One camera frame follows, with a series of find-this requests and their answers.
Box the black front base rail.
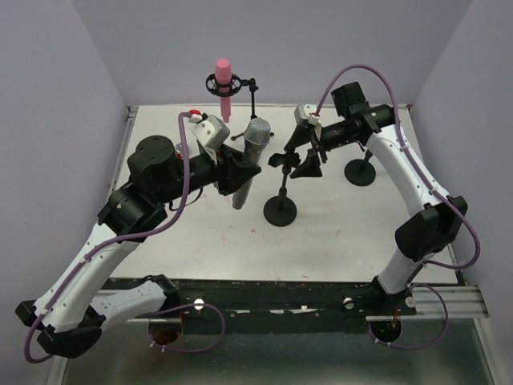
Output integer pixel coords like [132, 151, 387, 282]
[102, 275, 416, 335]

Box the pink microphone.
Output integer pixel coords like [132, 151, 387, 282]
[214, 58, 232, 123]

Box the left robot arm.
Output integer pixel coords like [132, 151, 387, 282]
[15, 136, 261, 359]

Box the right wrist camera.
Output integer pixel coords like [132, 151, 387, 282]
[293, 104, 322, 139]

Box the silver microphone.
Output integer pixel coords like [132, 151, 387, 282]
[232, 117, 271, 210]

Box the black round-base stand rear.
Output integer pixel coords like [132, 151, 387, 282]
[344, 150, 376, 187]

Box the black round-base stand front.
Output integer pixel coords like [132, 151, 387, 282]
[263, 148, 300, 227]

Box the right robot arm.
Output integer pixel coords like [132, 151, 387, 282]
[285, 82, 468, 304]

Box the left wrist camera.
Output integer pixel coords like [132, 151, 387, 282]
[188, 114, 230, 154]

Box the aluminium extrusion rail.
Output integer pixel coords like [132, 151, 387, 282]
[354, 284, 489, 322]

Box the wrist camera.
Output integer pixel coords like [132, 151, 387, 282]
[293, 104, 322, 139]
[188, 114, 230, 154]

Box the black tripod shock-mount stand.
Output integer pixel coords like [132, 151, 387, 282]
[205, 73, 259, 120]

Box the black round-base stand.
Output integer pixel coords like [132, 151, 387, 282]
[344, 150, 376, 187]
[263, 148, 300, 227]

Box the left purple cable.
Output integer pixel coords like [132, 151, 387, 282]
[23, 111, 228, 364]

